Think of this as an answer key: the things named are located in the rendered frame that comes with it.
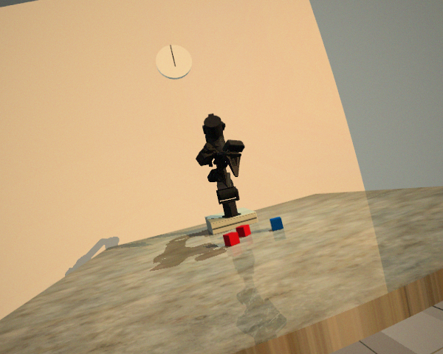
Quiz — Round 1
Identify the blue cube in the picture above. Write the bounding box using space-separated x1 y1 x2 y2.
269 217 284 231

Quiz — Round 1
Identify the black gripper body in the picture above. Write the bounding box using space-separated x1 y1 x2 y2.
207 139 245 182

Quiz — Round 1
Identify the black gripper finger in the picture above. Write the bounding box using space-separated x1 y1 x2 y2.
212 173 231 188
222 153 241 177

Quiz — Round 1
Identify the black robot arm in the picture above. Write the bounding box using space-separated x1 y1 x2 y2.
196 114 241 218

